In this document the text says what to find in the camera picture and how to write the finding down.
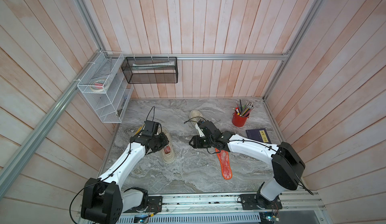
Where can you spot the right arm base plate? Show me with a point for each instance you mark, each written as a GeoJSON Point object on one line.
{"type": "Point", "coordinates": [257, 202]}

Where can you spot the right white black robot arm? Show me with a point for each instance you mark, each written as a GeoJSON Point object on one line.
{"type": "Point", "coordinates": [287, 165]}

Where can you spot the beige lace sneaker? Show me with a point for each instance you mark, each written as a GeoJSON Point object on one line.
{"type": "Point", "coordinates": [196, 117]}
{"type": "Point", "coordinates": [168, 154]}

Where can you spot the red insole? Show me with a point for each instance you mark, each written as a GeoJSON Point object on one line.
{"type": "Point", "coordinates": [226, 170]}

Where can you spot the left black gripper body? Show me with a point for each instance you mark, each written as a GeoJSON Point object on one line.
{"type": "Point", "coordinates": [160, 142]}

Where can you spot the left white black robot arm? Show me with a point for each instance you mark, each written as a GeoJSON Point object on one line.
{"type": "Point", "coordinates": [103, 201]}

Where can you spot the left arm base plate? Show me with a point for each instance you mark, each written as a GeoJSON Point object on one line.
{"type": "Point", "coordinates": [154, 205]}

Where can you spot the red pen cup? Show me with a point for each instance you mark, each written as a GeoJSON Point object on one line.
{"type": "Point", "coordinates": [239, 121]}

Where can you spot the yellow alarm clock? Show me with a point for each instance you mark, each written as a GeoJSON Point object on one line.
{"type": "Point", "coordinates": [140, 129]}

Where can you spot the dark blue book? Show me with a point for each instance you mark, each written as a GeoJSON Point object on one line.
{"type": "Point", "coordinates": [259, 135]}

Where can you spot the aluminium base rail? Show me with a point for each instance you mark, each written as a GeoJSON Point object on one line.
{"type": "Point", "coordinates": [205, 203]}

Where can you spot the pens and pencils bunch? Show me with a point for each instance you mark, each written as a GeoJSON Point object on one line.
{"type": "Point", "coordinates": [243, 109]}

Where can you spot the tape roll in shelf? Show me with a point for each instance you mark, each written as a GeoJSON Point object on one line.
{"type": "Point", "coordinates": [100, 85]}

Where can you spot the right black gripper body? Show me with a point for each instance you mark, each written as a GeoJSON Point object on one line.
{"type": "Point", "coordinates": [203, 142]}

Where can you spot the white wire wall shelf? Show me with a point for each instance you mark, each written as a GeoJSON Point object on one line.
{"type": "Point", "coordinates": [110, 106]}

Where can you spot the black mesh wall basket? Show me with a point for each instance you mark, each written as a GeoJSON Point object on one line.
{"type": "Point", "coordinates": [150, 70]}

